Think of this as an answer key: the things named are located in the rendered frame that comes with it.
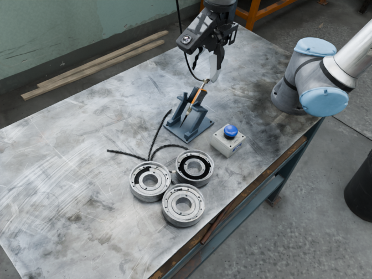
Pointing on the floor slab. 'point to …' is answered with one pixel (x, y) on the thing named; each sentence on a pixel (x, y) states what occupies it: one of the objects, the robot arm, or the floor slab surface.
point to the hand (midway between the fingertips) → (201, 73)
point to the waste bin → (361, 190)
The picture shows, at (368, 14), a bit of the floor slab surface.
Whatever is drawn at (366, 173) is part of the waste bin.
